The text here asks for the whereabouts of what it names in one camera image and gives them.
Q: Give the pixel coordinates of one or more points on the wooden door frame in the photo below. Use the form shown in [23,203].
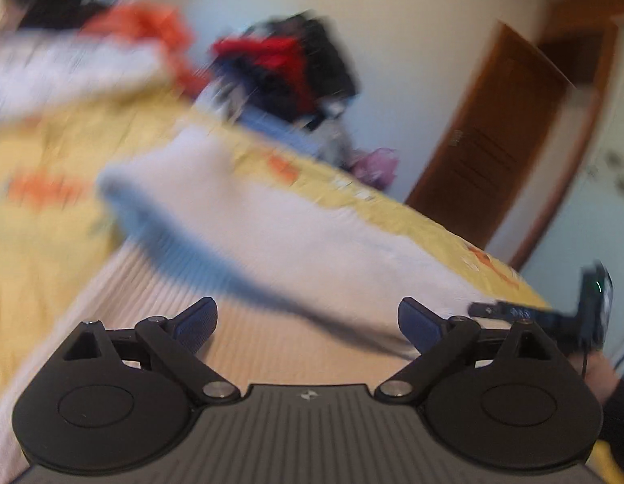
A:
[569,15]

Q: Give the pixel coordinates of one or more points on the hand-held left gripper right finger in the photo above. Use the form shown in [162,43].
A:
[418,326]

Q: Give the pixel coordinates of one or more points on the white cloth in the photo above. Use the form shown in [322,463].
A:
[65,75]

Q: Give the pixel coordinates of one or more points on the yellow printed bedsheet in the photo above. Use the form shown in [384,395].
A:
[39,242]

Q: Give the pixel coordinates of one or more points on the orange cloth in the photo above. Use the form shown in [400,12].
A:
[155,30]

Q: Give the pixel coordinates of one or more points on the brown wooden door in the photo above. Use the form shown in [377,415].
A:
[486,151]

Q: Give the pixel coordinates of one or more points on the pile of dark and red clothes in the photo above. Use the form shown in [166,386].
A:
[292,65]

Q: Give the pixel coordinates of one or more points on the person's right forearm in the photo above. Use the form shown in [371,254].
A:
[607,388]

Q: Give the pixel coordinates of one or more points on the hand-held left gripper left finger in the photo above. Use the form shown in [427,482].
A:
[195,323]

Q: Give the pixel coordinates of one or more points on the purple plastic bag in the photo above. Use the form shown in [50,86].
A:
[375,167]

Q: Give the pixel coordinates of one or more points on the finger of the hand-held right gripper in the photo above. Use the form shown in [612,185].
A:
[514,310]

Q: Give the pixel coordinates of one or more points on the white ribbed sock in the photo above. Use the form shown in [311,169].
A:
[317,242]

